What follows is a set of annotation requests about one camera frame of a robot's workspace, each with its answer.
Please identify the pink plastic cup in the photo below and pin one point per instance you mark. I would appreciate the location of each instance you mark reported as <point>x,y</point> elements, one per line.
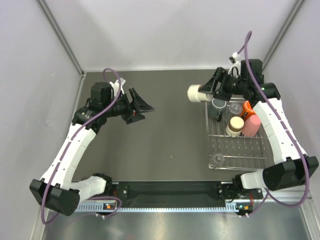
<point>251,126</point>

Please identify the steel cup back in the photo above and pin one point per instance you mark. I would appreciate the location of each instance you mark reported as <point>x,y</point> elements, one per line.
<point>195,96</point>

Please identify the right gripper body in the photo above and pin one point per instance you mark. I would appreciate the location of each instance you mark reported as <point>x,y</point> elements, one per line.
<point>232,85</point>

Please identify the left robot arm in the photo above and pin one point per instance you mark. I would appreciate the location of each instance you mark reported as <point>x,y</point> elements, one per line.
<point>55,190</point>

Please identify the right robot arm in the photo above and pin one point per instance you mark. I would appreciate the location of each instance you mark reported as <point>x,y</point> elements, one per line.
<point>292,166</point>

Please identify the slotted cable duct rail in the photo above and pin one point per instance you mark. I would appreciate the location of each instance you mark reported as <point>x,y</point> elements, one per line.
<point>109,206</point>

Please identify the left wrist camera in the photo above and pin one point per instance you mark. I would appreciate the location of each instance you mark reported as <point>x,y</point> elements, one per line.
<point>118,85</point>

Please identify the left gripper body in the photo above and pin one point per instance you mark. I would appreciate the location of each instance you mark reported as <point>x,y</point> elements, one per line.
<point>122,107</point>

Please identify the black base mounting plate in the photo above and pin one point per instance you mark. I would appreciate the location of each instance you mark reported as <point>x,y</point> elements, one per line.
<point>174,193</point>

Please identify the large clear plastic tumbler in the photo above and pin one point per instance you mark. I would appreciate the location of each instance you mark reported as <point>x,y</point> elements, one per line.
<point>233,109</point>

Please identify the small clear plastic cup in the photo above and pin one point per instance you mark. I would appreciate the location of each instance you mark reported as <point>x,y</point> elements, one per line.
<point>216,160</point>

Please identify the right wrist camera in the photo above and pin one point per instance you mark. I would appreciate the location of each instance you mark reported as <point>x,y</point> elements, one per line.
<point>235,69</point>

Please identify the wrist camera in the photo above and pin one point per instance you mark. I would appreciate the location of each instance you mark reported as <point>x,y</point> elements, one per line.
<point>235,69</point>
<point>118,85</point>

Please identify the dark green mug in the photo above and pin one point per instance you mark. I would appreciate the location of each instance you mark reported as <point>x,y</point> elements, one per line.
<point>215,108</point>

